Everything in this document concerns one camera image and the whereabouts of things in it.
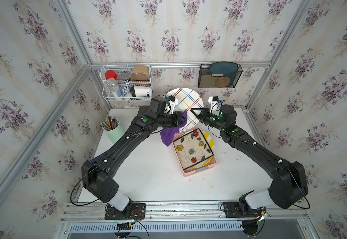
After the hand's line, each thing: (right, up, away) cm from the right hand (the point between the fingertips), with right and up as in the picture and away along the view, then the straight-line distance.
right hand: (191, 110), depth 74 cm
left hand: (-1, -6, -3) cm, 7 cm away
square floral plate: (+2, -23, +17) cm, 28 cm away
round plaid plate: (-1, +6, +4) cm, 8 cm away
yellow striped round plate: (+13, -18, +15) cm, 27 cm away
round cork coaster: (+23, +20, +23) cm, 38 cm away
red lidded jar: (-50, +24, +19) cm, 59 cm away
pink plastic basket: (+13, -30, +9) cm, 34 cm away
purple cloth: (-12, -12, -2) cm, 17 cm away
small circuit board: (-34, -57, -3) cm, 66 cm away
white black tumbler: (-30, +13, +19) cm, 38 cm away
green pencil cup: (-48, -11, +20) cm, 53 cm away
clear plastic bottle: (-45, +15, +14) cm, 50 cm away
